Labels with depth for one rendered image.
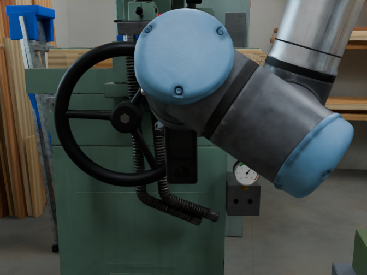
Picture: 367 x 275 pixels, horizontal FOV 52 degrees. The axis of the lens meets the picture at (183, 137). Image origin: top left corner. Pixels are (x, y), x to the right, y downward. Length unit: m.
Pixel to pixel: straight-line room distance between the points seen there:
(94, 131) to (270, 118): 0.67
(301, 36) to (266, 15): 2.89
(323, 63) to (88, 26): 3.23
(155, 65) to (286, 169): 0.15
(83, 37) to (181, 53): 3.30
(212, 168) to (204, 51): 0.64
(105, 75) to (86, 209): 0.35
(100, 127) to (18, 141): 1.46
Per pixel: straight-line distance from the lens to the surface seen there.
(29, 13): 1.87
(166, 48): 0.34
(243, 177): 0.91
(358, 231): 0.75
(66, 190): 1.02
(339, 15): 0.48
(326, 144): 0.35
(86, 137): 0.97
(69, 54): 1.14
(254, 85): 0.35
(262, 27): 3.35
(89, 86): 0.95
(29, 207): 2.48
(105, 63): 1.06
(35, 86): 0.99
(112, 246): 1.05
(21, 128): 2.37
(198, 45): 0.34
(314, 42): 0.47
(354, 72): 3.45
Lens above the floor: 0.92
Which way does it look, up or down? 12 degrees down
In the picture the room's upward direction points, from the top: straight up
